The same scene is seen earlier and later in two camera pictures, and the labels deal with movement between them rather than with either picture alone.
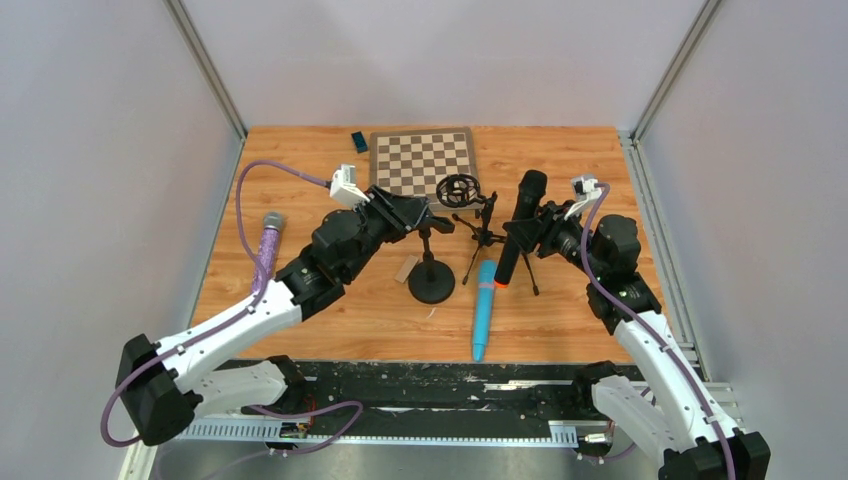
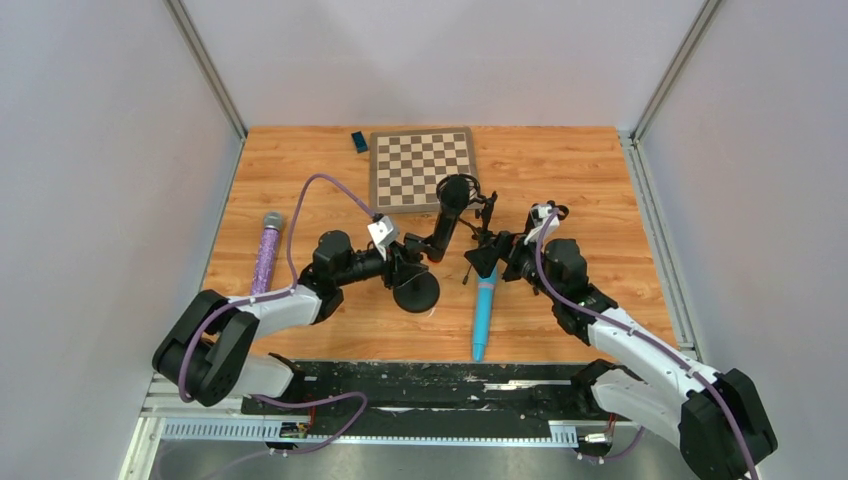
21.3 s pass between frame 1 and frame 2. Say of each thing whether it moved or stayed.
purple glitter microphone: stayed
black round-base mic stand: moved
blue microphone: stayed
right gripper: moved
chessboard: stayed
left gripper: moved
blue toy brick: stayed
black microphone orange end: moved
